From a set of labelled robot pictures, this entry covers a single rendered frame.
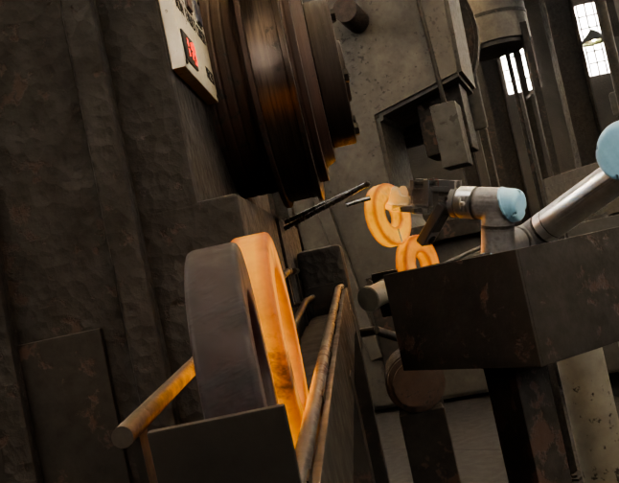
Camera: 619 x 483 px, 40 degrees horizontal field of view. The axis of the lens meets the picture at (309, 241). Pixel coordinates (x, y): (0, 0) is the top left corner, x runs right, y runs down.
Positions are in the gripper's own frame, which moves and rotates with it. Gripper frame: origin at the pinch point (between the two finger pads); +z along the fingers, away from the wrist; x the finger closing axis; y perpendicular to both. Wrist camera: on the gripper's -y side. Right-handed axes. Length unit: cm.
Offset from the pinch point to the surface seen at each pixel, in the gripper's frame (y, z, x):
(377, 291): -18.0, -8.4, 16.7
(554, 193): -17, 118, -398
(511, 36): 144, 328, -771
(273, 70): 28, -21, 67
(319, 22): 37, -20, 54
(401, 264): -13.9, -4.5, 0.2
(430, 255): -12.6, -6.0, -11.7
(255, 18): 36, -17, 67
